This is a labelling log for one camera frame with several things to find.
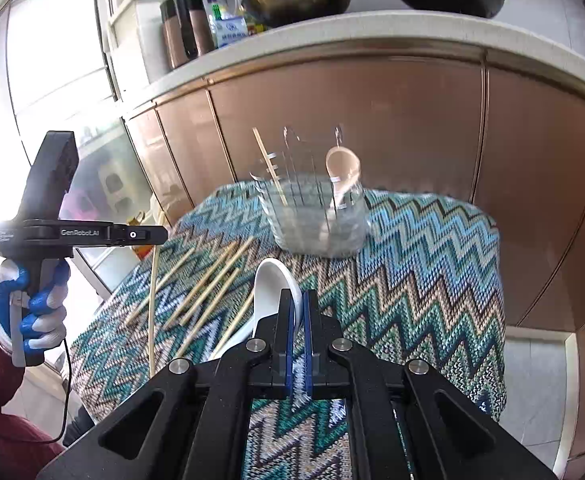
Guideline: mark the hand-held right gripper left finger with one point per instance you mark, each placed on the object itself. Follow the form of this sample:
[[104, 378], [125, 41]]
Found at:
[[288, 345]]

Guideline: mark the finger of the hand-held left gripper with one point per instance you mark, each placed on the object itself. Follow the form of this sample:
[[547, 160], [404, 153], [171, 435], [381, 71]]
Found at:
[[142, 235]]

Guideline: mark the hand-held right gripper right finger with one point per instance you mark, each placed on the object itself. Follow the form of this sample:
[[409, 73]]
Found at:
[[308, 350]]

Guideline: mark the white ceramic spoon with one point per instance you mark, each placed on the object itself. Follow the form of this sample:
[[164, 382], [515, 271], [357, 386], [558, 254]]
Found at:
[[272, 290]]

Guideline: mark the long pale single chopstick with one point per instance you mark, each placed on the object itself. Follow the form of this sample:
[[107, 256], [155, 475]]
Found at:
[[154, 310]]

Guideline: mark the bunch of bamboo chopsticks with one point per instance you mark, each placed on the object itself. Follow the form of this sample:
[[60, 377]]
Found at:
[[216, 299]]

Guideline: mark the person's left hand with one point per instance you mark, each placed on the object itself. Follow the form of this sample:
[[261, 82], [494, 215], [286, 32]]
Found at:
[[47, 320]]

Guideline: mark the glass balcony door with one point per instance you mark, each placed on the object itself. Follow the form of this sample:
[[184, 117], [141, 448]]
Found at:
[[57, 60]]

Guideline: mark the zigzag patterned cloth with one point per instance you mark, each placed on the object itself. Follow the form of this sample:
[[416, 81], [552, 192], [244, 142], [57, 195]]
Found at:
[[422, 285]]

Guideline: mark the single bamboo chopstick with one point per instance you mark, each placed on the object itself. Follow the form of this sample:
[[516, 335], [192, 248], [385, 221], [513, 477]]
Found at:
[[268, 160]]

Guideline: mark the white storage box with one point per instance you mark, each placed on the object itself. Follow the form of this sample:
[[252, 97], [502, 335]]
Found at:
[[137, 35]]

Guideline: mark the pink spoon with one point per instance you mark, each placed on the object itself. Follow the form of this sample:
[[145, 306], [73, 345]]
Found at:
[[342, 162]]

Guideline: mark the white and blue salt bag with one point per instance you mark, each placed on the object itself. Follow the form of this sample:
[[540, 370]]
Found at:
[[232, 30]]

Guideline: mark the green cap bottle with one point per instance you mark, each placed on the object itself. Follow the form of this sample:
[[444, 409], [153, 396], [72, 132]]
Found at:
[[216, 12]]

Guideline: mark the white kitchen countertop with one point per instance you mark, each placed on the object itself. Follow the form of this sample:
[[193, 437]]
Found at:
[[372, 30]]

